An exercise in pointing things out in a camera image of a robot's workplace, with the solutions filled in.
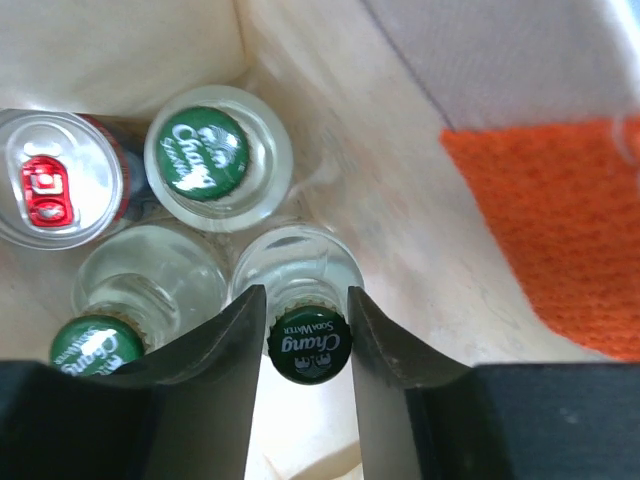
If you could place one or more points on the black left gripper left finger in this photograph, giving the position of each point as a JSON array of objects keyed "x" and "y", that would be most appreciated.
[{"x": 182, "y": 412}]

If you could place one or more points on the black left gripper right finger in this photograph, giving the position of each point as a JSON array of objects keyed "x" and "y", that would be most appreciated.
[{"x": 423, "y": 415}]

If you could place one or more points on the clear Chang soda bottle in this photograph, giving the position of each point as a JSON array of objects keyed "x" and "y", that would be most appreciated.
[
  {"x": 306, "y": 272},
  {"x": 219, "y": 159},
  {"x": 138, "y": 291}
]

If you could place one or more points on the beige canvas tote bag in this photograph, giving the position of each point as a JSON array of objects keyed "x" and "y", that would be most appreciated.
[{"x": 480, "y": 159}]

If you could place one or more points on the red soda can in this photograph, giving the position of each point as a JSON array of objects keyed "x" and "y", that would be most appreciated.
[{"x": 68, "y": 179}]

